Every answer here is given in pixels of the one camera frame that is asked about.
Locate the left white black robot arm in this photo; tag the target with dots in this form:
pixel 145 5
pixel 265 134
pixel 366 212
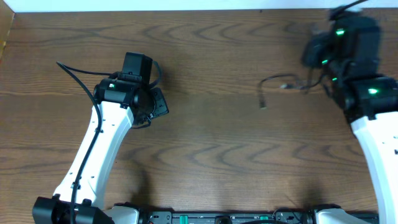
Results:
pixel 120 105

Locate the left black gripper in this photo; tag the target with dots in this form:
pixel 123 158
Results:
pixel 160 102

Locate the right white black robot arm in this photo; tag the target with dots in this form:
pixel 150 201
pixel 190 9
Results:
pixel 368 100

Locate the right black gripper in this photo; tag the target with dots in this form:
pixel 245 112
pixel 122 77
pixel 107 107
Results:
pixel 313 54

